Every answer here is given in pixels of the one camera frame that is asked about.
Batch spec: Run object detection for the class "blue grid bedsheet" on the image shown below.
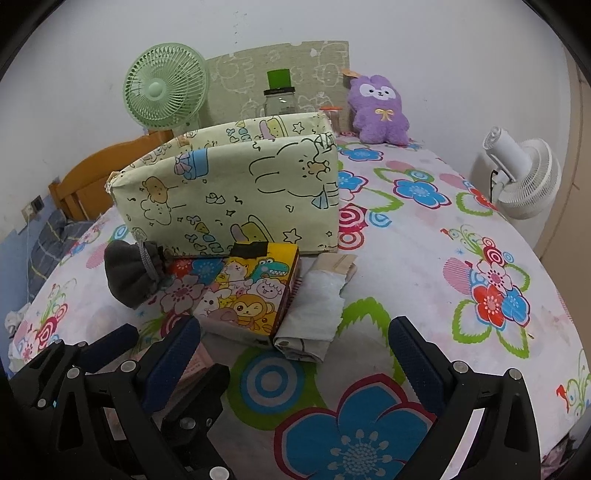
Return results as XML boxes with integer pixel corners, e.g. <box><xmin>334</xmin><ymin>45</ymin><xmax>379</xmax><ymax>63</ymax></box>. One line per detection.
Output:
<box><xmin>1</xmin><ymin>226</ymin><xmax>46</xmax><ymax>371</ymax></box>

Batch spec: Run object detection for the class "cotton swab container orange lid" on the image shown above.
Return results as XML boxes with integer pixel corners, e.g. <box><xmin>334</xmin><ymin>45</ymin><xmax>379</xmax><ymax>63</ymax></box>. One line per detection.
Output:
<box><xmin>320</xmin><ymin>106</ymin><xmax>342</xmax><ymax>136</ymax></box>

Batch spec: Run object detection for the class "glass mason jar mug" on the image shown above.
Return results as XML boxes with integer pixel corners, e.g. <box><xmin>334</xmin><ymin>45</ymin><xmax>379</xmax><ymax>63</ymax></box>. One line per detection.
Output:
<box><xmin>259</xmin><ymin>69</ymin><xmax>297</xmax><ymax>116</ymax></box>

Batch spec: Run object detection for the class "crumpled white cloth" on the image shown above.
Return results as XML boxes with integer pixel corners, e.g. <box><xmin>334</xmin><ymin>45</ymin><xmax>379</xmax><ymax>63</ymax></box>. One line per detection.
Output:
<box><xmin>4</xmin><ymin>304</ymin><xmax>29</xmax><ymax>339</ymax></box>

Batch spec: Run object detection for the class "yellow cartoon fabric storage box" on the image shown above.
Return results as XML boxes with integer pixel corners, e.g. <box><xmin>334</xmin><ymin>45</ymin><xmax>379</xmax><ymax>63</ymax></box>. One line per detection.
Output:
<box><xmin>105</xmin><ymin>112</ymin><xmax>339</xmax><ymax>258</ymax></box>

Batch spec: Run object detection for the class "wall power outlet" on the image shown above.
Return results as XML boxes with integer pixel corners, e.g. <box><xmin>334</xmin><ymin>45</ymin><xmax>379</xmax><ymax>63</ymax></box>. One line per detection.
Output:
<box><xmin>21</xmin><ymin>196</ymin><xmax>45</xmax><ymax>223</ymax></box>

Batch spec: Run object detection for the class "green cartoon cardboard panel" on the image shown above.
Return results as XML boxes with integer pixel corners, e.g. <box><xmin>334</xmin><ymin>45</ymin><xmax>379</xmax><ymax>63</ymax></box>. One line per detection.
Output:
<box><xmin>199</xmin><ymin>40</ymin><xmax>349</xmax><ymax>126</ymax></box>

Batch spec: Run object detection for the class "grey plaid pillow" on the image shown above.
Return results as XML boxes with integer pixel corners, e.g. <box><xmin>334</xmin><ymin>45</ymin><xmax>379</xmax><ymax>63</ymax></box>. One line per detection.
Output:
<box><xmin>28</xmin><ymin>210</ymin><xmax>93</xmax><ymax>283</ymax></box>

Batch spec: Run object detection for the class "white floor fan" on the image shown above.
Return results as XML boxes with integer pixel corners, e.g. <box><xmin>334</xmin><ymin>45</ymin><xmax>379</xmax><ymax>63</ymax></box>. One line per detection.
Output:
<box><xmin>483</xmin><ymin>126</ymin><xmax>562</xmax><ymax>220</ymax></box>

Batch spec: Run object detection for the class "colourful cartoon tissue pack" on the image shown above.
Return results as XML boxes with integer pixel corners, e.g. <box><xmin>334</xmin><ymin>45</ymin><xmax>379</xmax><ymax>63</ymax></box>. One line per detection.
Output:
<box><xmin>171</xmin><ymin>241</ymin><xmax>300</xmax><ymax>349</ymax></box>

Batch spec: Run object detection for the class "white cloth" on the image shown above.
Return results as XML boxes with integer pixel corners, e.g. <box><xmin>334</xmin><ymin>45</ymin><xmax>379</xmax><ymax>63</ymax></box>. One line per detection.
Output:
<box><xmin>274</xmin><ymin>253</ymin><xmax>356</xmax><ymax>363</ymax></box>
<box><xmin>4</xmin><ymin>304</ymin><xmax>29</xmax><ymax>339</ymax></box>

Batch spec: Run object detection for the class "pink paper envelope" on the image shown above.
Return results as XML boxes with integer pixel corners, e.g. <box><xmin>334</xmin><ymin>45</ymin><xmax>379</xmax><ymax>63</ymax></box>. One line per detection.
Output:
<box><xmin>175</xmin><ymin>344</ymin><xmax>213</xmax><ymax>391</ymax></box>

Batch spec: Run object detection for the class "floral tablecloth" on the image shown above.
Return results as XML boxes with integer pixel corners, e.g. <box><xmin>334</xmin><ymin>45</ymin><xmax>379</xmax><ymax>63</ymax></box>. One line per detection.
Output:
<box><xmin>8</xmin><ymin>128</ymin><xmax>588</xmax><ymax>480</ymax></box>

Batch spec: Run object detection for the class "wooden bed headboard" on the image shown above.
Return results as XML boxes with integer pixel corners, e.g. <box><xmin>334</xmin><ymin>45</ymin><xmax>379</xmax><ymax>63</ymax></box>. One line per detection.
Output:
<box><xmin>48</xmin><ymin>130</ymin><xmax>173</xmax><ymax>221</ymax></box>

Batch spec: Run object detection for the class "grey drawstring pouch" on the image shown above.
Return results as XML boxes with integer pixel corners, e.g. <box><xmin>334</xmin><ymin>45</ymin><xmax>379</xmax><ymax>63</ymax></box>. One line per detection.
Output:
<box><xmin>104</xmin><ymin>240</ymin><xmax>166</xmax><ymax>309</ymax></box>

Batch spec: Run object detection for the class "purple plush bunny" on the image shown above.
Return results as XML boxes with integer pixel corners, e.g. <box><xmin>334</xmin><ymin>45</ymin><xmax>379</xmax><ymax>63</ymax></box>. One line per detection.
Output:
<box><xmin>348</xmin><ymin>75</ymin><xmax>410</xmax><ymax>146</ymax></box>

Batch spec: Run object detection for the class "green desk fan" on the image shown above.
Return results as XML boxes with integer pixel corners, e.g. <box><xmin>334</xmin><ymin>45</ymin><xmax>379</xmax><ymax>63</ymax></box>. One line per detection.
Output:
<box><xmin>123</xmin><ymin>43</ymin><xmax>211</xmax><ymax>133</ymax></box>

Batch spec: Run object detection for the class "beige door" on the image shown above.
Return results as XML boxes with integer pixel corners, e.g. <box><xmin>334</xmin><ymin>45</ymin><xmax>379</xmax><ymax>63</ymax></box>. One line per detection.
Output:
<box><xmin>537</xmin><ymin>50</ymin><xmax>591</xmax><ymax>278</ymax></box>

